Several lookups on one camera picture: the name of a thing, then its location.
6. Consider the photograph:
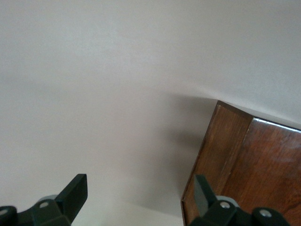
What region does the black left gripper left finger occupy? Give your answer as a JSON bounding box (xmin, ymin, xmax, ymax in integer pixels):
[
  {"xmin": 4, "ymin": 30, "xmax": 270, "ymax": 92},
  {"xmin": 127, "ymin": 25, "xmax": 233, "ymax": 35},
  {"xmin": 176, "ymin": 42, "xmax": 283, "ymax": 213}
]
[{"xmin": 0, "ymin": 173, "xmax": 88, "ymax": 226}]

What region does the dark red wooden cabinet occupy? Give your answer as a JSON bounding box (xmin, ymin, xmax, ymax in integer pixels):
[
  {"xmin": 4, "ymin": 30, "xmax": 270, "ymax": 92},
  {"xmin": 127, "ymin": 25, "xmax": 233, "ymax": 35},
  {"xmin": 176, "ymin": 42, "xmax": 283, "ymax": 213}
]
[{"xmin": 180, "ymin": 100, "xmax": 301, "ymax": 226}]

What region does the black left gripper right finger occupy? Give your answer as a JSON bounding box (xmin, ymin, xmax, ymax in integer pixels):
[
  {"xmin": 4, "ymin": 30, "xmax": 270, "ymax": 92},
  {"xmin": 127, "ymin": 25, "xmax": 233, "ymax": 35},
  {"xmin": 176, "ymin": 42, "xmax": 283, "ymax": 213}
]
[{"xmin": 188, "ymin": 174, "xmax": 289, "ymax": 226}]

